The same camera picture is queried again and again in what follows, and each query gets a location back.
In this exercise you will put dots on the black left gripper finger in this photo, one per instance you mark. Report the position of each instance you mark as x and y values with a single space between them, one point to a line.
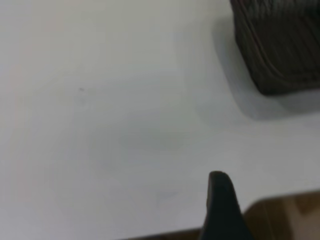
222 212

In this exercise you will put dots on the dark brown wicker basket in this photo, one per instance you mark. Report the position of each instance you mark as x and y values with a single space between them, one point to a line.
282 42

